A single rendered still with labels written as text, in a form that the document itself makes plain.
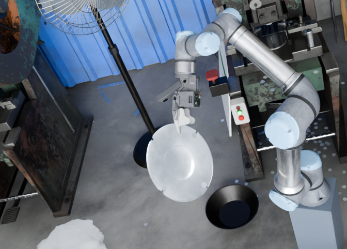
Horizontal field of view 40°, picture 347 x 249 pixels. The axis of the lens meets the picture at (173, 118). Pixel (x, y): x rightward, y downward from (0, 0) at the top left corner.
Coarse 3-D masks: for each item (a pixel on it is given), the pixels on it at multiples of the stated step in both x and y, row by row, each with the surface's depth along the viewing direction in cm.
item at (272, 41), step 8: (280, 32) 242; (264, 40) 241; (272, 40) 238; (280, 40) 236; (272, 48) 234; (280, 48) 233; (288, 48) 231; (280, 56) 228; (288, 56) 226; (288, 64) 241
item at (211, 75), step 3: (213, 69) 241; (207, 72) 240; (210, 72) 239; (213, 72) 239; (216, 72) 238; (207, 75) 238; (210, 75) 237; (213, 75) 237; (216, 75) 236; (207, 78) 237; (210, 78) 236; (213, 78) 236; (216, 78) 236; (213, 81) 241
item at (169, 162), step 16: (160, 128) 177; (192, 128) 169; (160, 144) 178; (176, 144) 174; (192, 144) 170; (160, 160) 179; (176, 160) 174; (192, 160) 171; (208, 160) 167; (160, 176) 180; (176, 176) 175; (192, 176) 172; (208, 176) 168; (176, 192) 177; (192, 192) 173
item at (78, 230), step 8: (64, 224) 281; (72, 224) 280; (80, 224) 279; (88, 224) 277; (56, 232) 275; (64, 232) 271; (72, 232) 270; (80, 232) 271; (88, 232) 270; (96, 232) 271; (48, 240) 272; (56, 240) 269; (64, 240) 266; (72, 240) 265; (80, 240) 265; (88, 240) 263; (96, 240) 266; (40, 248) 268; (48, 248) 267; (56, 248) 263; (64, 248) 262; (72, 248) 261; (80, 248) 260; (88, 248) 260; (96, 248) 262; (104, 248) 263
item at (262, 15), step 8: (248, 0) 227; (256, 0) 226; (264, 0) 227; (272, 0) 227; (280, 0) 228; (256, 8) 228; (264, 8) 227; (272, 8) 227; (280, 8) 230; (256, 16) 233; (264, 16) 229; (272, 16) 229
